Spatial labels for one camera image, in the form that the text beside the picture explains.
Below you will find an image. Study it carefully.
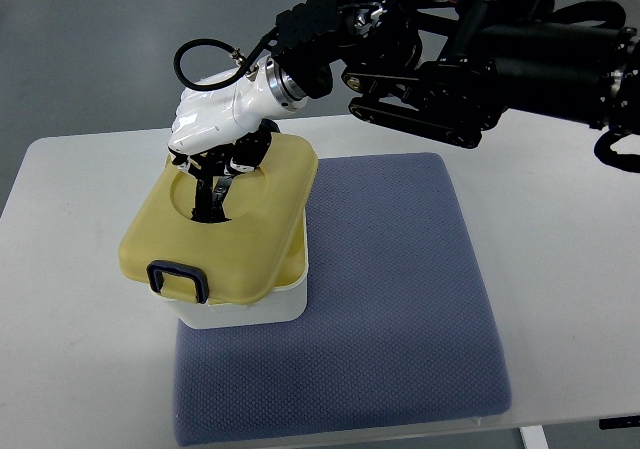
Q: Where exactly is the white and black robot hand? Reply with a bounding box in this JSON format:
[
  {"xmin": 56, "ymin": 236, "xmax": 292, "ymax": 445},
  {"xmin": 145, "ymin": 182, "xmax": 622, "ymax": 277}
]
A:
[{"xmin": 166, "ymin": 56, "xmax": 307, "ymax": 185}]

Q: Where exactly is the yellow storage box lid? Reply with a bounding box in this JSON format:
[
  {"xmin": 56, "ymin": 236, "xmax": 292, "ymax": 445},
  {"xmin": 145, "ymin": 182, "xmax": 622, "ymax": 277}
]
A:
[{"xmin": 118, "ymin": 134, "xmax": 318, "ymax": 305}]

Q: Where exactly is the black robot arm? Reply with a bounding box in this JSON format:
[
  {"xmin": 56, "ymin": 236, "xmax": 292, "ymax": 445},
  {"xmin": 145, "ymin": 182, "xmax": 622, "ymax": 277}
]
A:
[{"xmin": 198, "ymin": 0, "xmax": 639, "ymax": 173}]

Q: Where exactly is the white storage box base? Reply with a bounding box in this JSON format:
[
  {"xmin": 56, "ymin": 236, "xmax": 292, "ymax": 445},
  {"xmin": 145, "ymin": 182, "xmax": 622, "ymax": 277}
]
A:
[{"xmin": 166, "ymin": 211, "xmax": 309, "ymax": 329}]

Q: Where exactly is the blue-grey fabric cushion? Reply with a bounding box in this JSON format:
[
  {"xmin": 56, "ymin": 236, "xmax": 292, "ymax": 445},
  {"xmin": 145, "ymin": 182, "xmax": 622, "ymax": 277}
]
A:
[{"xmin": 173, "ymin": 153, "xmax": 512, "ymax": 446}]

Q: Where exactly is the white table leg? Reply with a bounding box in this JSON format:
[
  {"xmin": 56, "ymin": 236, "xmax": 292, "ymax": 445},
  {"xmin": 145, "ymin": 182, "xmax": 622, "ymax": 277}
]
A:
[{"xmin": 519, "ymin": 425, "xmax": 550, "ymax": 449}]

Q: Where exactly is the black table bracket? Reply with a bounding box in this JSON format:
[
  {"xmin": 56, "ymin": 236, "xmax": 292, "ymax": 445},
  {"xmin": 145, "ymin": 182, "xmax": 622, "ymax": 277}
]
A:
[{"xmin": 598, "ymin": 415, "xmax": 640, "ymax": 430}]

